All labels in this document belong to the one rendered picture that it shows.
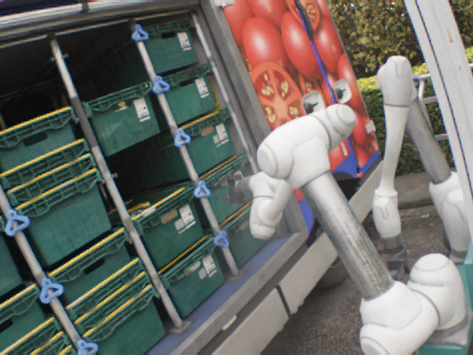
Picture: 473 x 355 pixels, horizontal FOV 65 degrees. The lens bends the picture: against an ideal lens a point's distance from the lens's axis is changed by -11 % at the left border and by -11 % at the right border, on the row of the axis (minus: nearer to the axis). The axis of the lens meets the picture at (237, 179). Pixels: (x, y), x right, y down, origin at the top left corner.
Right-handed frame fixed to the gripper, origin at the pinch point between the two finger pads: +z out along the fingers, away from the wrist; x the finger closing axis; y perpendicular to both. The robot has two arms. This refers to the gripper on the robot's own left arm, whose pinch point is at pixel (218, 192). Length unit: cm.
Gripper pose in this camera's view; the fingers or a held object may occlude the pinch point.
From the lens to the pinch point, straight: 195.2
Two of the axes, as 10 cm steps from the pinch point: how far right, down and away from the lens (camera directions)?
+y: -6.7, 0.1, -7.5
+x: 1.2, 9.9, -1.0
